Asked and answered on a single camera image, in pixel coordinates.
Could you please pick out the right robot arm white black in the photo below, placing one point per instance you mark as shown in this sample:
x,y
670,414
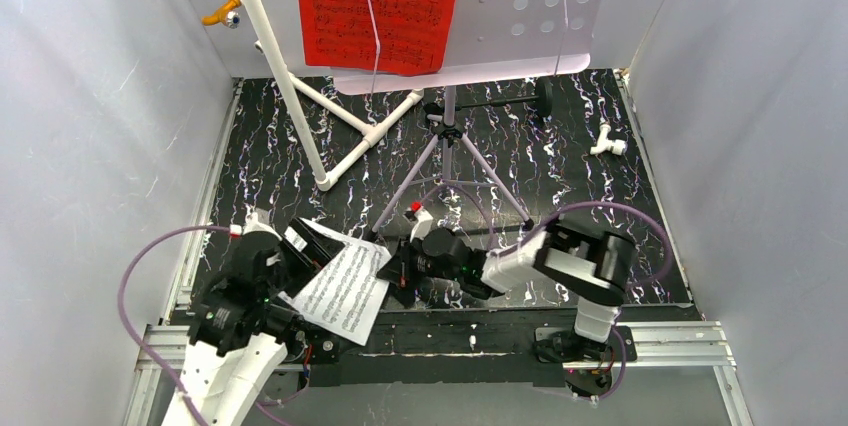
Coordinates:
x,y
593,264

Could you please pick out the white sheet music page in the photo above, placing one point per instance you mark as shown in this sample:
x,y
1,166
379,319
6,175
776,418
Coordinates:
x,y
345,297

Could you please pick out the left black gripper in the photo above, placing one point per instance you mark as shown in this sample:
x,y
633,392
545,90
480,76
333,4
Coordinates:
x,y
317,253

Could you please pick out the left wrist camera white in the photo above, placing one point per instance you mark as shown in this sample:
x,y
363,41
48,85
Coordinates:
x,y
256,221

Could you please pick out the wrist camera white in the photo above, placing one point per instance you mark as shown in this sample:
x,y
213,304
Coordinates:
x,y
420,219
256,221

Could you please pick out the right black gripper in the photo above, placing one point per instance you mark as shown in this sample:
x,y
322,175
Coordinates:
x,y
403,271

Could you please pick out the orange wall hook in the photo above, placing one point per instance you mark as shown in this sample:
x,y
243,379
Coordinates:
x,y
227,15

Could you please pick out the red sheet music book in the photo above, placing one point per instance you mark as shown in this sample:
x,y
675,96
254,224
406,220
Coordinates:
x,y
401,37

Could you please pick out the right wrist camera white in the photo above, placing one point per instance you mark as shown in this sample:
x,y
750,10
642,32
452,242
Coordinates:
x,y
420,219

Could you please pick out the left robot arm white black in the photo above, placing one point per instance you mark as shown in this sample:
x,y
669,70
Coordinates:
x,y
244,328

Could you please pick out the white pipe tee fitting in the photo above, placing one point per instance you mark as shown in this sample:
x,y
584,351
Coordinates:
x,y
604,144

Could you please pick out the lilac perforated music stand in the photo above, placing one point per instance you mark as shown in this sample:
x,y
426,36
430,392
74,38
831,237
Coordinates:
x,y
493,40

